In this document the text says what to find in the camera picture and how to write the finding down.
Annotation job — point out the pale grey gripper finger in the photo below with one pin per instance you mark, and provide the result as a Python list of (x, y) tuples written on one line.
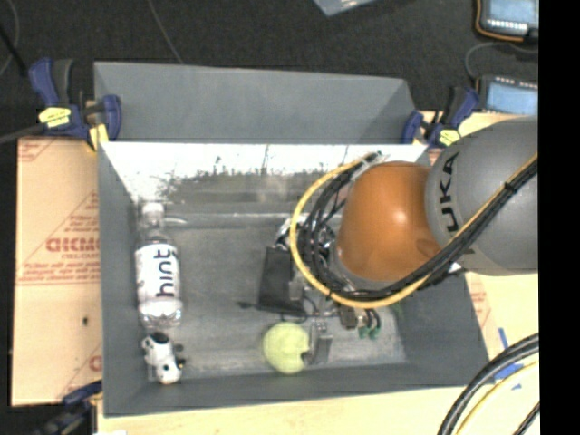
[(313, 340), (325, 345)]

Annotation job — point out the yellow-green tennis ball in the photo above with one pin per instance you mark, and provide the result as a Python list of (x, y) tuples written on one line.
[(283, 347)]

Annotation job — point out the black flat box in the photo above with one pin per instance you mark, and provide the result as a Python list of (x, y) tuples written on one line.
[(275, 279)]

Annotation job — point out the grey metal bin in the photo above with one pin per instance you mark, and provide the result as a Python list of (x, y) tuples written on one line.
[(226, 261)]

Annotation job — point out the white and black toy animal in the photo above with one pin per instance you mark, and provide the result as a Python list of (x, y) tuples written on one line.
[(162, 358)]

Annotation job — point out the clear plastic bottle, white label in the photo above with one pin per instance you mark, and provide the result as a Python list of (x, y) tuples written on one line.
[(158, 265)]

